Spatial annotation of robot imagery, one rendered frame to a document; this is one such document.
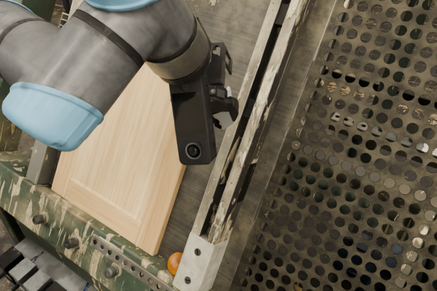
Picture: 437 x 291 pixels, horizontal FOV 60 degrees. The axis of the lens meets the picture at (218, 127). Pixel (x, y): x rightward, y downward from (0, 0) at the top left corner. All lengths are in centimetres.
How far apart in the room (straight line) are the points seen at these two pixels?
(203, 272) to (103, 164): 38
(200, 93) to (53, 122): 19
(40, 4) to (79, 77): 97
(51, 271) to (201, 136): 79
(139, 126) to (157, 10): 61
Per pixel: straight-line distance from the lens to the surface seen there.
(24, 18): 42
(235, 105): 52
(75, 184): 108
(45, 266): 120
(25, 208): 120
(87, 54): 33
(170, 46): 38
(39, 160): 115
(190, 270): 83
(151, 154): 91
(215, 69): 50
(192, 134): 48
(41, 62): 35
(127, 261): 95
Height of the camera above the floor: 168
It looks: 39 degrees down
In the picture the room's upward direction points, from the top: straight up
